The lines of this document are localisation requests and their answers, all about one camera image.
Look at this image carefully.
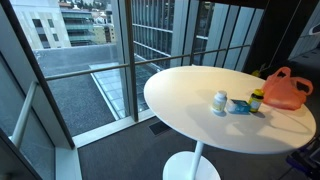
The yellow bottle with yellow cap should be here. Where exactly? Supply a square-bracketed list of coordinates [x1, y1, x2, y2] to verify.
[248, 89, 264, 113]

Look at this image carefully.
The orange plastic bag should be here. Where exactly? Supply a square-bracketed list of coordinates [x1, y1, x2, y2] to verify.
[262, 67, 313, 110]

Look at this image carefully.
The white pill bottle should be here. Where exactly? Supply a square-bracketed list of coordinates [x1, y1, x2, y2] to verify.
[212, 90, 227, 113]

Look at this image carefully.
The blue and white box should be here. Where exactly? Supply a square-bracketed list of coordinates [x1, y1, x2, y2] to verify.
[226, 99, 250, 114]

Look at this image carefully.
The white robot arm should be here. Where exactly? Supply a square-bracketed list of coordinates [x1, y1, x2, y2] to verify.
[308, 24, 320, 35]

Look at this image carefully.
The metal window handrail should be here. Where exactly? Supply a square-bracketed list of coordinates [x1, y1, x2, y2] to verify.
[45, 45, 250, 81]

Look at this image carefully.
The white round pedestal table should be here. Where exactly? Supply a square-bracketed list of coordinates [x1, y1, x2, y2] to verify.
[144, 66, 316, 180]

